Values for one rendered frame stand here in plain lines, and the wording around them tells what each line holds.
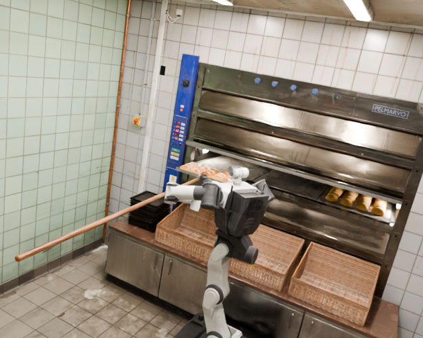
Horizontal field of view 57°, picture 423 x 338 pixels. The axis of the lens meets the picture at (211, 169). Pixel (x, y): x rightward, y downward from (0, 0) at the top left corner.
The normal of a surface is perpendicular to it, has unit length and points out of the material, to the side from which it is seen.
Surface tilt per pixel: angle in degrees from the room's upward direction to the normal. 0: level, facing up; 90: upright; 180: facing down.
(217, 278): 90
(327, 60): 90
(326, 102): 90
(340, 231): 70
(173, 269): 90
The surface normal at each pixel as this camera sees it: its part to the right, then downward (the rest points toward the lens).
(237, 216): -0.81, 0.02
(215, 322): -0.44, 0.17
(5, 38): 0.88, 0.26
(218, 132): -0.36, -0.17
